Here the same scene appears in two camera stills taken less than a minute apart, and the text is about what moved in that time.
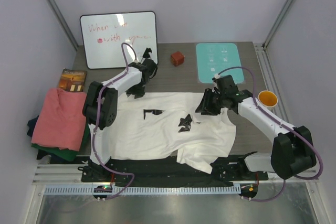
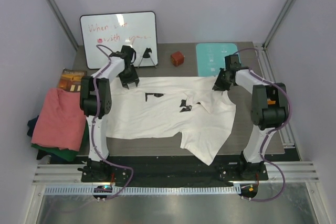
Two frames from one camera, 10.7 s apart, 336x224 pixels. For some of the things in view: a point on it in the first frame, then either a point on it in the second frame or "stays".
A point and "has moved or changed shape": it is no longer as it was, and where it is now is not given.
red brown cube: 177,58 stays
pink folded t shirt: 61,123 stays
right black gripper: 204,105 → 218,85
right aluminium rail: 281,109 stays
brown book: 72,81 stays
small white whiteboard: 103,35 stays
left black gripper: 137,93 → 133,78
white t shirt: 157,125 has moved or changed shape
